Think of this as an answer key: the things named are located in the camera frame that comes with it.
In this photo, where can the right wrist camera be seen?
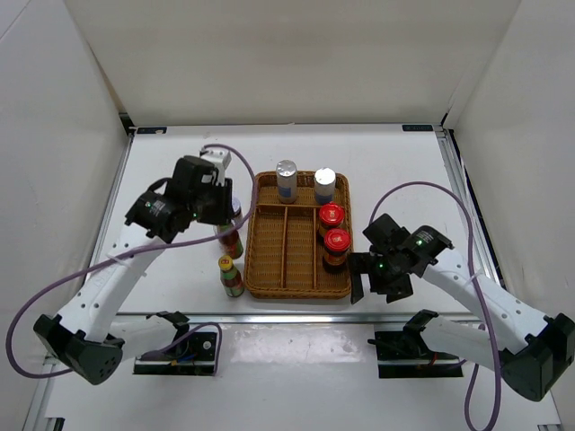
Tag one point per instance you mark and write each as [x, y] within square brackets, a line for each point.
[385, 235]

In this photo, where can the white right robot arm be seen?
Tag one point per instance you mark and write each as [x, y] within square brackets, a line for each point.
[529, 349]

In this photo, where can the yellow-cap sauce bottle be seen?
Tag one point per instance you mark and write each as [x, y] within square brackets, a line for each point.
[230, 240]
[230, 277]

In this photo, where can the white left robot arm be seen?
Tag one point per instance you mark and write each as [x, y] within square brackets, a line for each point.
[83, 336]

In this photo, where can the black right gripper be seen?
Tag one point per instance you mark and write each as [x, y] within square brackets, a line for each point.
[363, 263]

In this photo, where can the brown wicker divided tray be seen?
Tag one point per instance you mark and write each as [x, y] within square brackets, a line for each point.
[283, 255]

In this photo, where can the red-lid sauce jar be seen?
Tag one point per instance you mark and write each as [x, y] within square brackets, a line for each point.
[330, 216]
[336, 245]

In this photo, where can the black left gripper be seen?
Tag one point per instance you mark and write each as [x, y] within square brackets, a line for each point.
[223, 213]

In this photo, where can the far grey-lid spice jar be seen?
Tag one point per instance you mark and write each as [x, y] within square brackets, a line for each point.
[238, 211]

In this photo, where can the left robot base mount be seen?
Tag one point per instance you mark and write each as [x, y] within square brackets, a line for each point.
[197, 355]

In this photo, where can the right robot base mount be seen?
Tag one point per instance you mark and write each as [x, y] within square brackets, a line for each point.
[398, 358]

